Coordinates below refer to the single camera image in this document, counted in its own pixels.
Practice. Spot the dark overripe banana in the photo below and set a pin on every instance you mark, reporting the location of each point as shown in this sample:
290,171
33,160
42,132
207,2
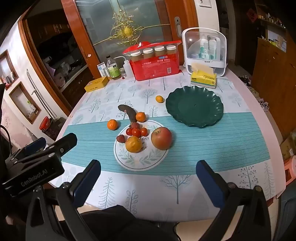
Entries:
129,112

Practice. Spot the white teal lotion bottle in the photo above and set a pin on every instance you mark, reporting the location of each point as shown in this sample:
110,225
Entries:
203,49
212,49

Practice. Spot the red diamond wall decoration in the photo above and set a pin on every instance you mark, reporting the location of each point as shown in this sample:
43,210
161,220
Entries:
252,15

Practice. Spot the dark green scalloped plate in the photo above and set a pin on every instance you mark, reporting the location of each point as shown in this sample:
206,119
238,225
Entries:
194,109

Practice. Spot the red apple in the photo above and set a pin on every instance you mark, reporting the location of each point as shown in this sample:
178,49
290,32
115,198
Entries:
161,138

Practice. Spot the white clear storage box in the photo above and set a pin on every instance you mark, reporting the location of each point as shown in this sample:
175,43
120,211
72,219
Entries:
192,62

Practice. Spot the small tangerine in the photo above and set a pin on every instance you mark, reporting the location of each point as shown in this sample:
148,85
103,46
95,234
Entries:
159,99

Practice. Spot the glass door with gold ornament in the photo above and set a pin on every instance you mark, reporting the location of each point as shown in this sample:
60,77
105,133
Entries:
97,23

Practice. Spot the green label glass bottle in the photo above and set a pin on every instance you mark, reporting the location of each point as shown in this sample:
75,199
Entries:
113,70

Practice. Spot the white squeeze bottle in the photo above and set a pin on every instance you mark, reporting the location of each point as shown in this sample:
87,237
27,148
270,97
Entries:
128,69

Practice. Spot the white blue small box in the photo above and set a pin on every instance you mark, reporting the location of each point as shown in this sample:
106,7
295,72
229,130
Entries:
101,69

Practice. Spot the red bucket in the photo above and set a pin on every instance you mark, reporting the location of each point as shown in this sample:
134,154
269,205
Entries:
45,123

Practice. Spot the flat yellow box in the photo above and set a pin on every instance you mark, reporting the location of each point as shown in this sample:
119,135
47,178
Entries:
96,84

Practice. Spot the pink stool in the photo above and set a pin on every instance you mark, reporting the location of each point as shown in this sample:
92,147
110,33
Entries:
291,169

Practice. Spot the black shoes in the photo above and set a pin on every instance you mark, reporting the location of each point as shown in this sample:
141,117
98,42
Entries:
245,80

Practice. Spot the small glass jar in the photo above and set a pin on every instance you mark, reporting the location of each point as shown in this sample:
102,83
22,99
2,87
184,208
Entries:
122,73

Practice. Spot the person's dark trousers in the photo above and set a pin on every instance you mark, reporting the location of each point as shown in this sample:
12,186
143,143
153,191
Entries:
120,224

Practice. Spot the cardboard box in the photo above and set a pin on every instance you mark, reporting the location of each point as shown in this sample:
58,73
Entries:
288,148

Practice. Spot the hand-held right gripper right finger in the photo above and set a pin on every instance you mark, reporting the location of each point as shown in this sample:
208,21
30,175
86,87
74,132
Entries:
208,183

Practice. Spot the red box with jars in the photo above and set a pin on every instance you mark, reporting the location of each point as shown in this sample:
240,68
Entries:
152,69

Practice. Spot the white shoes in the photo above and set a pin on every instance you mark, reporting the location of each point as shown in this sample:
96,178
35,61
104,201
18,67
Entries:
264,104

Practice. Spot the large yellow orange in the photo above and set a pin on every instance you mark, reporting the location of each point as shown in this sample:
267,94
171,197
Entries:
133,144

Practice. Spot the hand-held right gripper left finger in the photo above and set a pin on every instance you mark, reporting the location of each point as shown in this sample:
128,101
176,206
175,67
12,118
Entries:
86,183

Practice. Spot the tangerine with stem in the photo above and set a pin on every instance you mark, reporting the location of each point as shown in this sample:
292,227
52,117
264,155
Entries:
140,117

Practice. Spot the wooden wall niche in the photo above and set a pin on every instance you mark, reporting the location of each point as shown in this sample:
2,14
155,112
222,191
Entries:
9,69
23,102

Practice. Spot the wooden cabinet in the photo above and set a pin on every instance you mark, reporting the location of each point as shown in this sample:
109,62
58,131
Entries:
270,81

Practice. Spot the white wall switch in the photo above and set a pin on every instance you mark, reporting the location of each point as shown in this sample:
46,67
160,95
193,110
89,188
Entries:
205,3

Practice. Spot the yellow tissue pack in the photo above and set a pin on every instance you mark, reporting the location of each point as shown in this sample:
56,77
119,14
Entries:
203,80

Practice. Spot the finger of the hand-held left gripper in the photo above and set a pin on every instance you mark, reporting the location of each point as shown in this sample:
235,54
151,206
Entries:
68,140
34,144

